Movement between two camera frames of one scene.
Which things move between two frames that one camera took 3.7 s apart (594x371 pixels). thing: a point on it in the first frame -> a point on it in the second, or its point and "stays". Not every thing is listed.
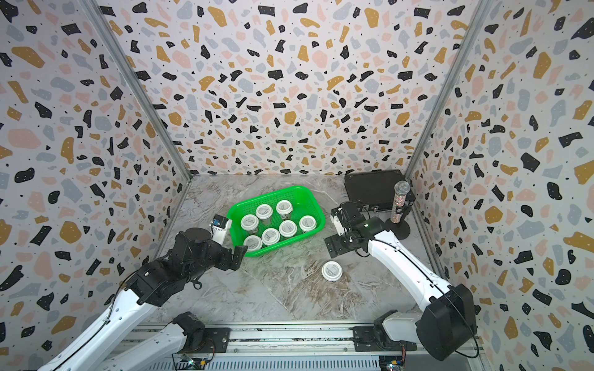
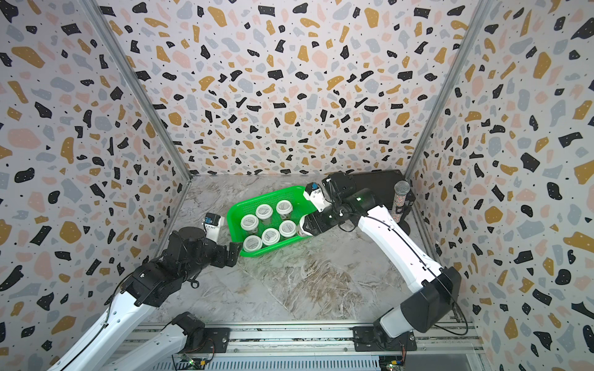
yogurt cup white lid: [264, 211] stays
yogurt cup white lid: [253, 242] stays
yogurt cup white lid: [288, 228] stays
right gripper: [337, 248] -> [315, 223]
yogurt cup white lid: [332, 270] -> [302, 231]
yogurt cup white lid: [249, 222] stays
